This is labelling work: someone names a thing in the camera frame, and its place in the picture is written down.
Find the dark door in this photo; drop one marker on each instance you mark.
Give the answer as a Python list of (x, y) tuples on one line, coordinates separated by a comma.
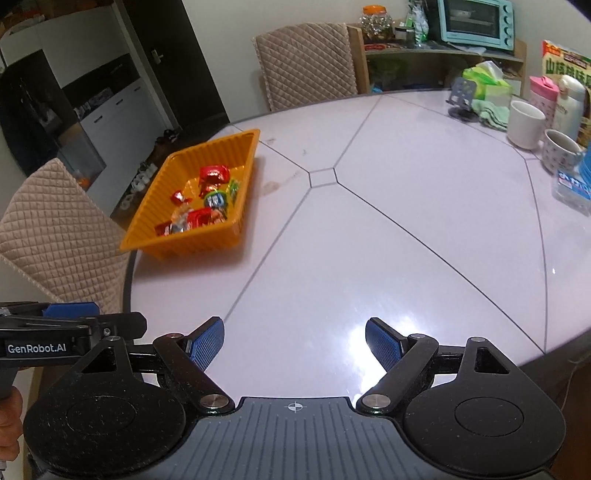
[(184, 55)]

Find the small glass jar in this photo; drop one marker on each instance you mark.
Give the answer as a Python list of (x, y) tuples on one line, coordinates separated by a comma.
[(404, 36)]

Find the orange lid clear jar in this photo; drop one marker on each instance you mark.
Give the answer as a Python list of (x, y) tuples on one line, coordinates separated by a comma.
[(376, 25)]

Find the pink bottle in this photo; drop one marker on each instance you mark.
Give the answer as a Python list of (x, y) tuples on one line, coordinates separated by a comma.
[(545, 101)]

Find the patterned mug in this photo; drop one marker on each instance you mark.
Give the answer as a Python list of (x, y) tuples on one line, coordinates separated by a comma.
[(558, 154)]

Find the wooden shelf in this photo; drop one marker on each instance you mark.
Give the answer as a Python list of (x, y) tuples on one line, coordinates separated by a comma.
[(358, 60)]

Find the grey phone stand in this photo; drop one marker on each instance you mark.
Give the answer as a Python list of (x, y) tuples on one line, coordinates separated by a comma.
[(461, 92)]

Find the small red candy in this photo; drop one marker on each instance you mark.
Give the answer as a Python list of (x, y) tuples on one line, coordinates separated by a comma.
[(180, 197)]

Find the green cloth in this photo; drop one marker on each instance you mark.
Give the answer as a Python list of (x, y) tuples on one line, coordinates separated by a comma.
[(491, 115)]

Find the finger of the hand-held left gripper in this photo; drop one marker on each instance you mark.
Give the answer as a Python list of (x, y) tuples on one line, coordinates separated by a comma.
[(69, 310), (120, 325)]

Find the blue white tissue packet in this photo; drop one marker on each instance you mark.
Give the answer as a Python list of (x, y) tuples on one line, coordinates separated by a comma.
[(572, 189)]

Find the white cabinet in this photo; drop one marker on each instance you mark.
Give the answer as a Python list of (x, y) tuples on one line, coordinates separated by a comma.
[(111, 120)]

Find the grey black snack packet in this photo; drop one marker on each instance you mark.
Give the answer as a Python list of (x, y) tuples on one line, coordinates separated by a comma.
[(182, 220)]

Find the green yellow seed bag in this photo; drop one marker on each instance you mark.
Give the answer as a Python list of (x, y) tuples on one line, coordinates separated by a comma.
[(568, 57)]

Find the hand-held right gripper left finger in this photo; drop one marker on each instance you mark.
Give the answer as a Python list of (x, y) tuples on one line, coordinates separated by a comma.
[(207, 344)]

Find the teal toaster oven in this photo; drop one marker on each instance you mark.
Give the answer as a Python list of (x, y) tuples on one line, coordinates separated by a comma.
[(475, 21)]

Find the green tissue pack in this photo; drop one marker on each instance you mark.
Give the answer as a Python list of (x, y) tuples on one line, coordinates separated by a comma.
[(485, 76)]

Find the blue thermos jug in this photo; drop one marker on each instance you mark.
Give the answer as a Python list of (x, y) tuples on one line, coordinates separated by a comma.
[(587, 166)]

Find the green black snack packet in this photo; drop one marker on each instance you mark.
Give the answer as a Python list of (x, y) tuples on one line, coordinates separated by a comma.
[(216, 201)]

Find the green snack bag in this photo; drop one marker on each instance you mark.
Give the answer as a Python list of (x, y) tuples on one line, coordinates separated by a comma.
[(418, 23)]

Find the beige quilted chair back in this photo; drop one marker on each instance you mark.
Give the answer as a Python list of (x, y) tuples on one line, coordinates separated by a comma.
[(304, 64)]

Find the white thermos bottle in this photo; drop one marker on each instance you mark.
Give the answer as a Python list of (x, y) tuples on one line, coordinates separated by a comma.
[(570, 106)]

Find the orange plastic tray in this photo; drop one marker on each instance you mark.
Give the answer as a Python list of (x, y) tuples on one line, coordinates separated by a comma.
[(203, 242)]

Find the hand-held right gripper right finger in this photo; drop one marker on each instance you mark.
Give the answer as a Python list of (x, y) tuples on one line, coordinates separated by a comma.
[(383, 344)]

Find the person's left hand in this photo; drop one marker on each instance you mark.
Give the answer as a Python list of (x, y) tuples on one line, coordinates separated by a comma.
[(9, 424)]

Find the large red snack packet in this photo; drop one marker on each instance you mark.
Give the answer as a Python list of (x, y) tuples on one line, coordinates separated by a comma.
[(214, 174)]

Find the red square snack packet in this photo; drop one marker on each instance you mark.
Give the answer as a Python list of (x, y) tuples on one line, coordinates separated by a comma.
[(203, 217)]

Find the beige quilted chair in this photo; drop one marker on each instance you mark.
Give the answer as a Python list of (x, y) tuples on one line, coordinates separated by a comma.
[(304, 64), (60, 230)]

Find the red gold candy packet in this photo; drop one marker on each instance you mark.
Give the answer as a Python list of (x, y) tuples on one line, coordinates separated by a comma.
[(164, 228), (206, 188)]

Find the white cup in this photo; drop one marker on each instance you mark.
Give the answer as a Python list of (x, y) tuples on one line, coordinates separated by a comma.
[(524, 124)]

